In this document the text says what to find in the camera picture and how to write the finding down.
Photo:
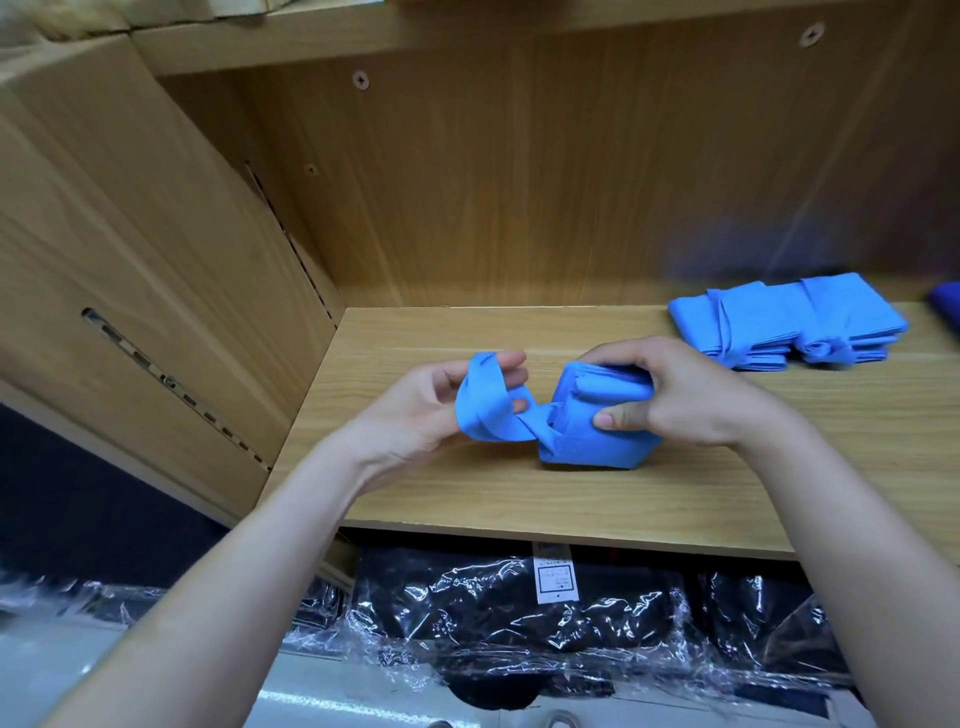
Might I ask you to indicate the person's left forearm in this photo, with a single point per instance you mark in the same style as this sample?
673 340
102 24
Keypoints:
180 600

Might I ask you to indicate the wooden shelf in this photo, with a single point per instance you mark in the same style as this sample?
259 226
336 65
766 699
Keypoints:
840 480

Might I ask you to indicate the person's right hand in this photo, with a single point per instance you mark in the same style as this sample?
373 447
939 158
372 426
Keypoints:
698 398

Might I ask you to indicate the person's left hand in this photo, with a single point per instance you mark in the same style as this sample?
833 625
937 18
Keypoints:
405 428

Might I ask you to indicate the beige woven basket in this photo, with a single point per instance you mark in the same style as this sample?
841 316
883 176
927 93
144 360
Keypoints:
120 15

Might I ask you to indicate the person's right shoe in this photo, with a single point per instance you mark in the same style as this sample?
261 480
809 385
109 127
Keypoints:
563 722

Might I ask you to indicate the person's right forearm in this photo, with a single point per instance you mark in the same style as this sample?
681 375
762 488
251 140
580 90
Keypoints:
870 570

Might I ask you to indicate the black plastic-wrapped bag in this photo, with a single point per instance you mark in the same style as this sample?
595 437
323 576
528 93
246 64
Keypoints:
773 623
90 608

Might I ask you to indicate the white paper tag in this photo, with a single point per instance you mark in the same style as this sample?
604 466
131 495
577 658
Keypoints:
555 573

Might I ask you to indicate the black wrapped bag with tag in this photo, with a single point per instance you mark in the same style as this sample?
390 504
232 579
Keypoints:
465 615

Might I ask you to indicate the light blue non-woven bag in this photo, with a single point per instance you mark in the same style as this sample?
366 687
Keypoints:
743 323
855 312
578 435

